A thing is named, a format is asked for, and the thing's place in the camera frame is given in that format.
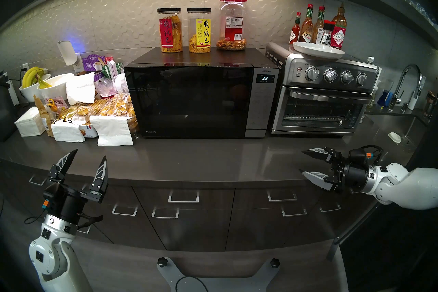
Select clear tub of wrapped pastries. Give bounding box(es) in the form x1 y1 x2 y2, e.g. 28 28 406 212
56 94 139 139

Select steel kitchen sink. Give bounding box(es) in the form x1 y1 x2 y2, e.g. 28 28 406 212
364 108 431 162

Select brown paper bag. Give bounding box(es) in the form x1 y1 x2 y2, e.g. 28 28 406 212
33 95 55 138

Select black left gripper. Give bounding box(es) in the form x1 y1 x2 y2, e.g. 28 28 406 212
48 149 108 227

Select yellow banana bunch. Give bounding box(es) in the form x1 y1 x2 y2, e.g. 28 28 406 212
22 67 52 89

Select clear bag of cutlery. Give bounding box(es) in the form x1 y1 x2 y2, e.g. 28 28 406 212
95 77 117 98

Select pink snack packet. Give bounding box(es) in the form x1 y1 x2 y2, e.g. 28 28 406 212
51 96 68 114

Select snack jar yellow label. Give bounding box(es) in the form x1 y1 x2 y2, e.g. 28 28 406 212
187 8 212 54

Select white napkin stack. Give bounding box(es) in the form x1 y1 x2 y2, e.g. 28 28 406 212
14 107 47 138

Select grey robot base bracket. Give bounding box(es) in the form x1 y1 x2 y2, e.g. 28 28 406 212
157 257 281 292

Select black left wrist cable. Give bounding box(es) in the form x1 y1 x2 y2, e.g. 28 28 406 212
23 207 46 225

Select chrome kitchen faucet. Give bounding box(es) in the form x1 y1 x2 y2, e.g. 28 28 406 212
388 64 423 112

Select white ceramic plate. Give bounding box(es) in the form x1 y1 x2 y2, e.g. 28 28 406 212
293 42 345 60

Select large red Tabasco bottle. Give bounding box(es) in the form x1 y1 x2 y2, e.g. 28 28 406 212
330 3 347 50

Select red capped spice shaker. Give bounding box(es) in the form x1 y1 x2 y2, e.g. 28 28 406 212
321 20 336 46

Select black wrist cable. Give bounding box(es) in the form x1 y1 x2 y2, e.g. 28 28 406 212
23 207 46 225
362 145 384 166

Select white plastic cutlery bag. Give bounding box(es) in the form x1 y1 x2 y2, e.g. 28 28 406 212
114 72 130 94

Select black coffee machine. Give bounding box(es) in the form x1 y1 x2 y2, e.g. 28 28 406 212
0 74 17 143

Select black Panasonic microwave body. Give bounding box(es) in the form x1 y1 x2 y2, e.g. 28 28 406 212
124 47 280 139

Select white paper napkin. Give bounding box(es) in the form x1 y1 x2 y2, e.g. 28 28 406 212
90 115 134 146
66 72 95 106
51 120 85 143

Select green and white sachets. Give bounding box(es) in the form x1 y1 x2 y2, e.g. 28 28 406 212
102 57 124 80

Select silver toaster oven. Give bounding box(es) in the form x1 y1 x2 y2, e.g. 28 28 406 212
265 42 380 136

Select black built-in appliance front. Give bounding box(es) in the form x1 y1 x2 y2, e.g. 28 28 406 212
334 172 438 292

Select clear jar red lid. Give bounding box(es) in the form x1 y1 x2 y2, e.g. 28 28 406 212
216 0 248 51

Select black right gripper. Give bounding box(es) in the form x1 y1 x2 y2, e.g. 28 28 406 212
300 148 371 193

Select white box with tricolour flag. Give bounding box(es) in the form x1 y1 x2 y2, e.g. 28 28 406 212
79 124 99 138

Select row of clear glasses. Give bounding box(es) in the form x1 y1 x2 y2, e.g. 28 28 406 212
409 0 438 30

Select small red hot sauce bottle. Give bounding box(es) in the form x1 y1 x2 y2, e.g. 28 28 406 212
289 12 302 45

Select dark lower drawer cabinet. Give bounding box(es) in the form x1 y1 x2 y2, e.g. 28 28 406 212
0 161 378 252

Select large white bowl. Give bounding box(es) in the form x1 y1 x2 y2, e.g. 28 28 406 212
37 73 75 102

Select black box orange sticker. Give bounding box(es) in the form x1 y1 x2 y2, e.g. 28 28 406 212
42 191 58 210
349 148 373 165

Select snack jar red label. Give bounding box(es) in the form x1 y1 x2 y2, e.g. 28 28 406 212
157 8 183 53

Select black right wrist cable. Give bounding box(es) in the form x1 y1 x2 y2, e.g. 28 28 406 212
362 145 384 166

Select purple coffee bag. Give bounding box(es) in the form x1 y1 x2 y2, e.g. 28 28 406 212
82 54 106 73

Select orange Tabasco sauce bottle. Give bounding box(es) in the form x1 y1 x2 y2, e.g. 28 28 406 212
300 4 314 44

